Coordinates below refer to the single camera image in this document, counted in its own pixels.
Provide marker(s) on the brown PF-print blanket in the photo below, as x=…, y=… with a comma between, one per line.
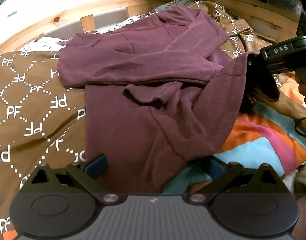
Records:
x=242, y=39

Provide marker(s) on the colourful striped blanket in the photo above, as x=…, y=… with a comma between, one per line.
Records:
x=43, y=122

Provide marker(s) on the wooden bed frame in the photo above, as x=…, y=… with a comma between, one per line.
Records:
x=249, y=10

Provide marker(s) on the maroon long-sleeve top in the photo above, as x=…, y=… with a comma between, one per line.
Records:
x=158, y=93

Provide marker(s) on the white floral bed sheet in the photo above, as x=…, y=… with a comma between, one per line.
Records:
x=53, y=44

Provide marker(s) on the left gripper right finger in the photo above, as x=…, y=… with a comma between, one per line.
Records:
x=222, y=176

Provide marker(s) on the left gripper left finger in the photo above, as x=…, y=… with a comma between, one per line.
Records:
x=85, y=177

